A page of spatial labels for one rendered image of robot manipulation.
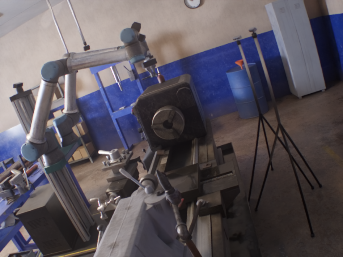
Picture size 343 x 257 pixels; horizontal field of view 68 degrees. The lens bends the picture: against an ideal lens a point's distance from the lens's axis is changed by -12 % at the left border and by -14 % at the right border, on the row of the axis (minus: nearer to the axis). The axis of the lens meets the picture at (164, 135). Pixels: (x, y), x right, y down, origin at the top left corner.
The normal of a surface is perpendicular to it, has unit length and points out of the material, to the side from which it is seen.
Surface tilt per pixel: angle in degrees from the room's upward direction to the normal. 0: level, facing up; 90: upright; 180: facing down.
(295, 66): 90
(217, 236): 0
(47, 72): 84
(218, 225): 0
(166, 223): 79
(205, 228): 0
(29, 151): 93
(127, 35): 85
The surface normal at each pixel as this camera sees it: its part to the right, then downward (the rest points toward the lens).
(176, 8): -0.11, 0.33
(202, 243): -0.35, -0.90
